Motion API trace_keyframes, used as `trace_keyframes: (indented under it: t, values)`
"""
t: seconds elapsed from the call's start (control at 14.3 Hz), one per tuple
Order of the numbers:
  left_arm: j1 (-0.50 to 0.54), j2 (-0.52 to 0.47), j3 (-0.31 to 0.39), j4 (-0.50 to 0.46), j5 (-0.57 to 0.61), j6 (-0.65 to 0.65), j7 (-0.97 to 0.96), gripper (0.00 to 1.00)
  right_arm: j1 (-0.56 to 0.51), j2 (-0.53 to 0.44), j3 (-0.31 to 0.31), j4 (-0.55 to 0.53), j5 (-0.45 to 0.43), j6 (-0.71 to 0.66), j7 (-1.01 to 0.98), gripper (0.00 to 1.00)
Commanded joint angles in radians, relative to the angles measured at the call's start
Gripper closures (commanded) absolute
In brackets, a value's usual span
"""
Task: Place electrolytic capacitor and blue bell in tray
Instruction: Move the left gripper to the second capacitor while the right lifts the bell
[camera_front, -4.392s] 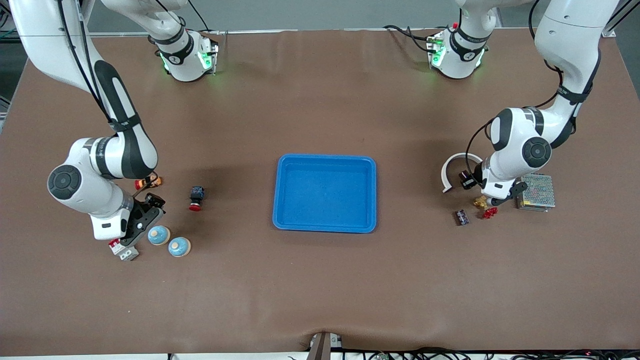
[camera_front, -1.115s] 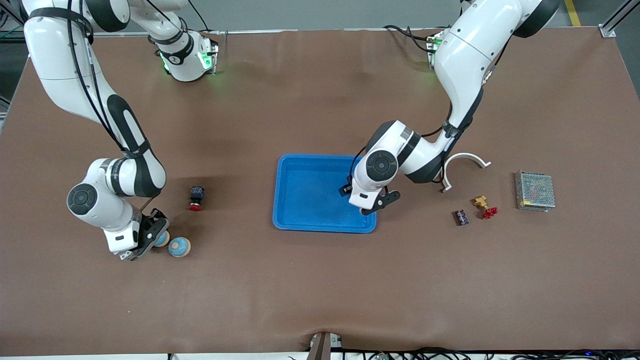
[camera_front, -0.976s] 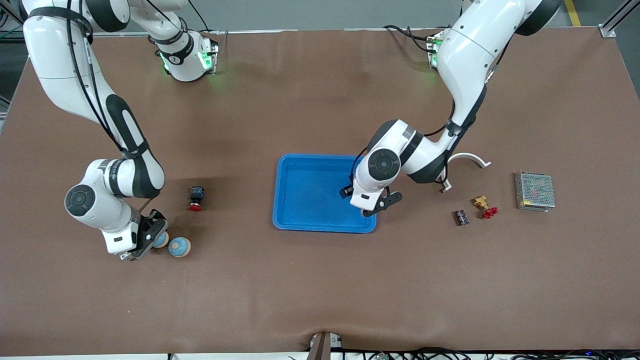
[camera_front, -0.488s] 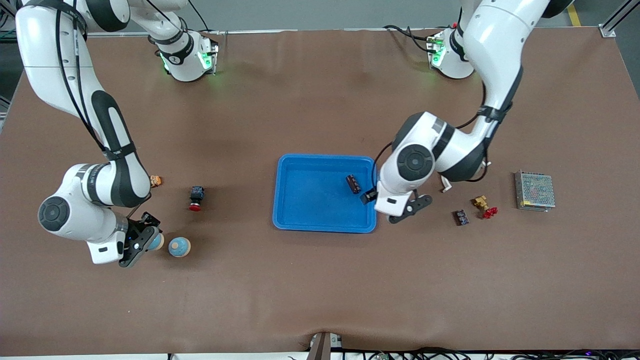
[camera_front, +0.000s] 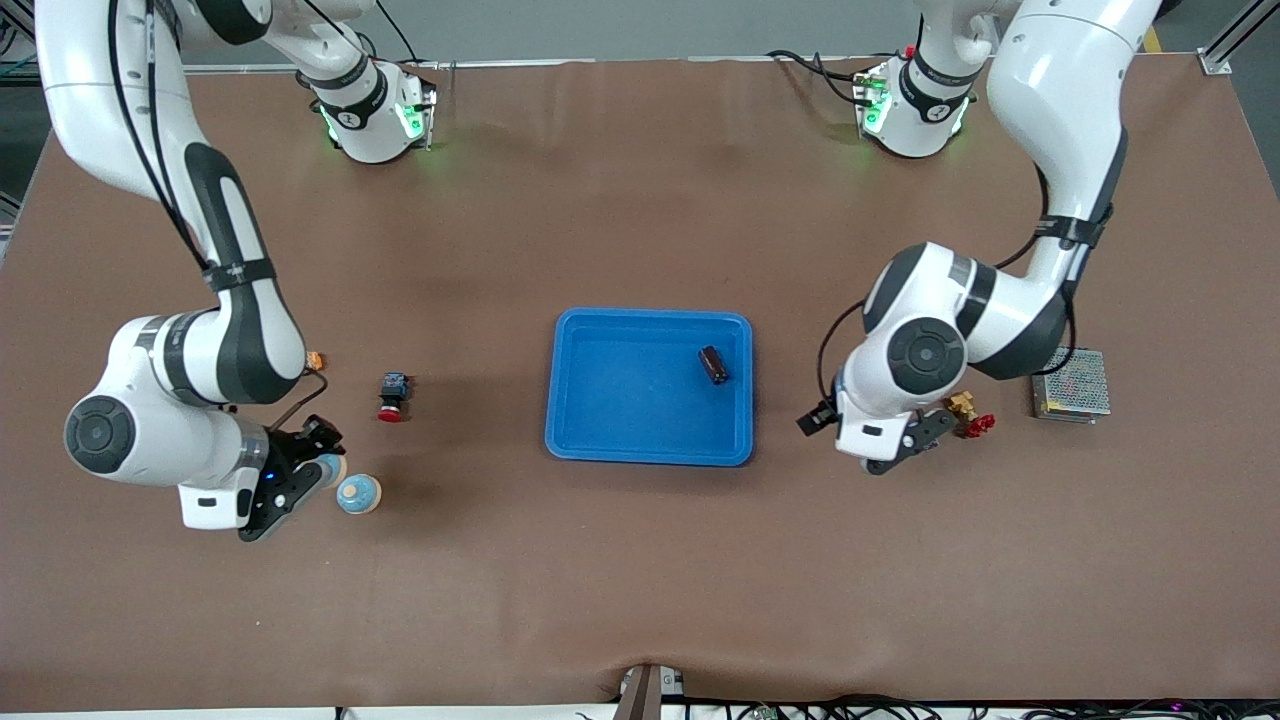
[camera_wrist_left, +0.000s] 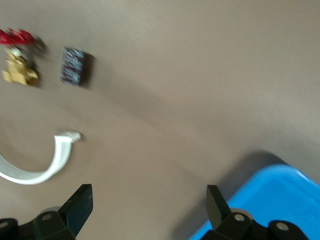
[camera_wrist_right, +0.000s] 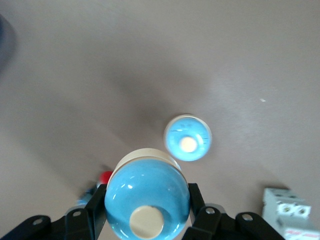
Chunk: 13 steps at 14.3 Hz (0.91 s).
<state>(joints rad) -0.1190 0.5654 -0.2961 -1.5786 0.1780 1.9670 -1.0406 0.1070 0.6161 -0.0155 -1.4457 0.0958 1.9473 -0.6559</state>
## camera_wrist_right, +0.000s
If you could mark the black red push button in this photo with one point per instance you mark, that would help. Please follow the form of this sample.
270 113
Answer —
106 176

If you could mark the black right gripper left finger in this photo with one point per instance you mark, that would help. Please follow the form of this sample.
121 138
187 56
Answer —
75 225

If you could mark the blue dome bell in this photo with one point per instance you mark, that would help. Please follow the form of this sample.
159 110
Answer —
187 135
147 185

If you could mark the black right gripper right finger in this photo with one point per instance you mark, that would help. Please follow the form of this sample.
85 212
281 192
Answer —
220 225

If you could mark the white red circuit breaker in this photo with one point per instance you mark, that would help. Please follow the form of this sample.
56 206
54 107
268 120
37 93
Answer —
282 212

